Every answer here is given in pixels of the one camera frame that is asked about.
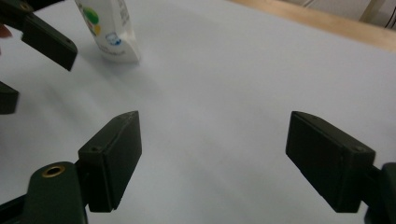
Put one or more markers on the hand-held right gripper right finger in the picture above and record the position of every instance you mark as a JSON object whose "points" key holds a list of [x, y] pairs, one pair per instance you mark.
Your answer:
{"points": [[327, 161]]}

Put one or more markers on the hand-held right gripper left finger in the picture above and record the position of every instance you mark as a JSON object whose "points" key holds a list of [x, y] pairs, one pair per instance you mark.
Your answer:
{"points": [[109, 161]]}

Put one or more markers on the blue and white milk bag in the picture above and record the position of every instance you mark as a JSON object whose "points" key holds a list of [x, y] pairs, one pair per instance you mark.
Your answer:
{"points": [[115, 21]]}

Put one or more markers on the wooden table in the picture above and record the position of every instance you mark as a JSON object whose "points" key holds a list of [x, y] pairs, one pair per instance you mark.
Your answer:
{"points": [[342, 28]]}

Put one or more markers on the white paper sheet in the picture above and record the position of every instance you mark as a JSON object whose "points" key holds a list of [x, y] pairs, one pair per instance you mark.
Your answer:
{"points": [[218, 77]]}

